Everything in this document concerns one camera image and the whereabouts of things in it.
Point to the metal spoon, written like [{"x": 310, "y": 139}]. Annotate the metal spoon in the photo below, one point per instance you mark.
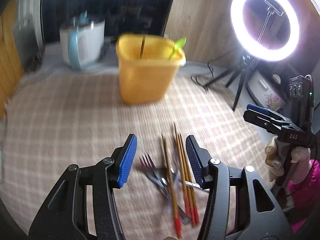
[{"x": 161, "y": 174}]

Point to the metal fork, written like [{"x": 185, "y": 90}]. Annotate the metal fork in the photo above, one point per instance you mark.
[{"x": 148, "y": 167}]

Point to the right gloved hand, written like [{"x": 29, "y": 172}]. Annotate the right gloved hand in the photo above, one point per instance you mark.
[{"x": 276, "y": 153}]

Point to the pink sleeve forearm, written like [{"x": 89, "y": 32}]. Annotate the pink sleeve forearm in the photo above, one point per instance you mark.
[{"x": 304, "y": 189}]

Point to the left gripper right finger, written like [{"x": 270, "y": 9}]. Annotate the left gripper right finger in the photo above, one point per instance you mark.
[{"x": 240, "y": 205}]

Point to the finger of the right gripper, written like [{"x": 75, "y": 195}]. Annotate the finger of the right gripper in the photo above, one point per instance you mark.
[
  {"x": 256, "y": 110},
  {"x": 267, "y": 120}
]

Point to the floral white rice cooker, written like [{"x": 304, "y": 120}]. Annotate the floral white rice cooker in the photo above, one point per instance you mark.
[{"x": 264, "y": 92}]

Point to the yellow plastic utensil bin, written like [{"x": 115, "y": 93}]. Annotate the yellow plastic utensil bin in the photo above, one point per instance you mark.
[{"x": 148, "y": 79}]

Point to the white ring light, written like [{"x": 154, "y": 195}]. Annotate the white ring light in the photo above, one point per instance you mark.
[{"x": 252, "y": 45}]

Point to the left wooden panel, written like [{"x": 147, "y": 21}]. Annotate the left wooden panel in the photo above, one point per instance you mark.
[{"x": 11, "y": 67}]

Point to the black tripod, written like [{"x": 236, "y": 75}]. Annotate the black tripod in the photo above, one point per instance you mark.
[{"x": 243, "y": 69}]

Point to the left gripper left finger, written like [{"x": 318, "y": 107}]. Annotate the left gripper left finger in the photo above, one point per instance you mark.
[{"x": 63, "y": 214}]

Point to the green plastic spoon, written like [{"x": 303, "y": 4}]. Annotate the green plastic spoon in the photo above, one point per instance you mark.
[{"x": 179, "y": 44}]

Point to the white blue electric kettle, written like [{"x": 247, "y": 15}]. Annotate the white blue electric kettle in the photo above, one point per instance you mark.
[{"x": 82, "y": 40}]

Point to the wooden board panel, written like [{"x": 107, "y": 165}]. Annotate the wooden board panel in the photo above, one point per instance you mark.
[{"x": 207, "y": 27}]

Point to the pink plaid tablecloth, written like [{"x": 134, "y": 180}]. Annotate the pink plaid tablecloth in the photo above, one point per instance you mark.
[{"x": 81, "y": 119}]

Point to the black camera module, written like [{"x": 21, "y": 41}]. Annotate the black camera module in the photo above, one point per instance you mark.
[{"x": 302, "y": 101}]

